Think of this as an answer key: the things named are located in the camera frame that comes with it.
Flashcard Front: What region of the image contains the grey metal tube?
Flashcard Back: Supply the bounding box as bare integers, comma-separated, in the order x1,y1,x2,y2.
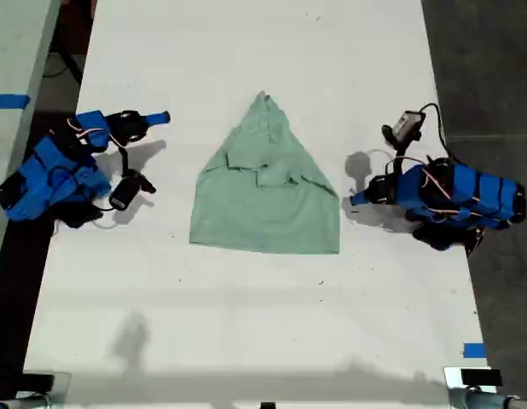
462,386,527,409
0,395,52,409

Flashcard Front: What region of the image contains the small black box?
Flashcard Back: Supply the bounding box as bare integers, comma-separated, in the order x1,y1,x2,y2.
21,372,55,394
460,368,503,387

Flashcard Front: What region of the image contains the short blue tape piece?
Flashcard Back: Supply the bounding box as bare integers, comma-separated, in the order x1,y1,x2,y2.
462,342,488,360

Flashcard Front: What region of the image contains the clear plastic plate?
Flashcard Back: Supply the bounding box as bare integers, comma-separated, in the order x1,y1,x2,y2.
14,371,72,406

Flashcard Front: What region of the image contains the pale green t-shirt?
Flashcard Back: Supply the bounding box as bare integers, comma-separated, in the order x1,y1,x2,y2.
188,90,342,256

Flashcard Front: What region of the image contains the thin black floor cable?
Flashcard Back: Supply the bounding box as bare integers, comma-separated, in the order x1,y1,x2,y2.
43,49,84,84

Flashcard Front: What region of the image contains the thin white cable loop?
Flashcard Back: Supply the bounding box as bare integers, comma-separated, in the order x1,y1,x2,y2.
363,147,395,162

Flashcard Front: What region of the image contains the pale side table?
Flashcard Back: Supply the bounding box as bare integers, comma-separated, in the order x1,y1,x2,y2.
0,0,62,278

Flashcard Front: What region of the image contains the black camera box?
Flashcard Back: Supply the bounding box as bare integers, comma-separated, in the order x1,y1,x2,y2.
108,173,158,212
381,110,428,148

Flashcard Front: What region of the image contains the shiny metal plate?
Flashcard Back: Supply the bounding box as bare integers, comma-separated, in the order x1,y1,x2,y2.
443,366,500,406

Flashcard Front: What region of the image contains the long blue tape strip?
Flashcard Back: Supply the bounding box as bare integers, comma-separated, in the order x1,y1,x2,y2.
0,94,32,110

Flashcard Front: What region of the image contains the black camera stalk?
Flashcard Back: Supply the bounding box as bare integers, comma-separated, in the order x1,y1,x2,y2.
391,142,413,172
117,144,133,176

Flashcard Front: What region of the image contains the black camera cable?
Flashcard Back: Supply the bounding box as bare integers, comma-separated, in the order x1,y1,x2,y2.
418,102,461,164

